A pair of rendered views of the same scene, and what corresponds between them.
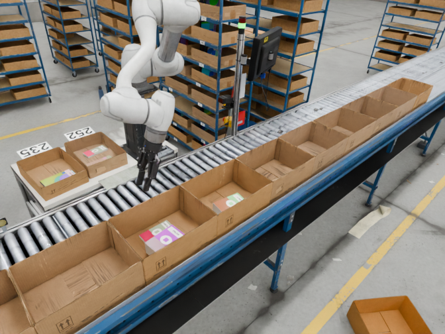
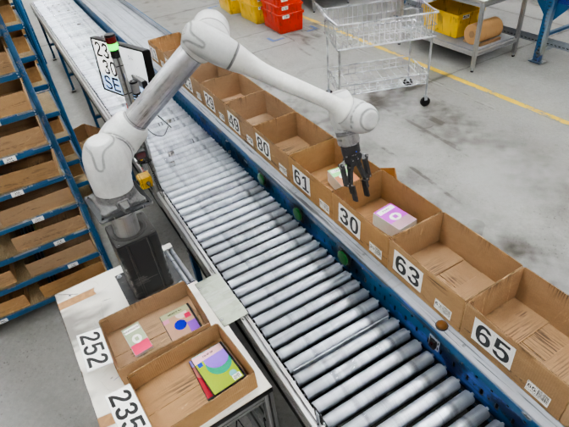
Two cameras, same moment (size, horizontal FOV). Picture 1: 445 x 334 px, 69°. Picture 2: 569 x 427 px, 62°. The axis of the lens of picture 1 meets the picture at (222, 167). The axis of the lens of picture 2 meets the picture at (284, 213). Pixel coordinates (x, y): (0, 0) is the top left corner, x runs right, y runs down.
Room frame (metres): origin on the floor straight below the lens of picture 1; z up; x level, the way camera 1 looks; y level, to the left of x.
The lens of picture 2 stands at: (0.98, 1.91, 2.33)
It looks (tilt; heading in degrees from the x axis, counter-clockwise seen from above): 39 degrees down; 288
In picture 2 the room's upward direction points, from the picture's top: 6 degrees counter-clockwise
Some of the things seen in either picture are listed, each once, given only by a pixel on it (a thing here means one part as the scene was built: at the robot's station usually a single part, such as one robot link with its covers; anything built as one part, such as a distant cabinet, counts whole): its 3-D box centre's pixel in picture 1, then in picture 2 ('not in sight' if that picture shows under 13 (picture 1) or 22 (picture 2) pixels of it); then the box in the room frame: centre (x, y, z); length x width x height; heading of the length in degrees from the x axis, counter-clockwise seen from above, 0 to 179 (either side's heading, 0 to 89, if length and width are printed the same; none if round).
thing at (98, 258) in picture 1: (80, 278); (450, 267); (0.77, 0.53, 0.96); 0.39 x 0.29 x 0.17; 134
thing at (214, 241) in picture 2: (198, 179); (244, 228); (1.77, 0.16, 0.72); 0.52 x 0.05 x 0.05; 44
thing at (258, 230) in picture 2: (191, 182); (250, 235); (1.72, 0.21, 0.72); 0.52 x 0.05 x 0.05; 44
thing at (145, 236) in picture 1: (157, 232); not in sight; (1.10, 0.30, 0.89); 0.16 x 0.07 x 0.02; 135
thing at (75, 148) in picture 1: (95, 153); (156, 329); (1.90, 0.90, 0.80); 0.38 x 0.28 x 0.10; 45
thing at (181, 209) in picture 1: (164, 230); (384, 215); (1.05, 0.25, 0.96); 0.39 x 0.29 x 0.17; 134
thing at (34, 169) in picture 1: (52, 171); (192, 381); (1.66, 1.09, 0.80); 0.38 x 0.28 x 0.10; 49
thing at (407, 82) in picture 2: not in sight; (373, 55); (1.38, -2.82, 0.52); 1.07 x 0.56 x 1.03; 23
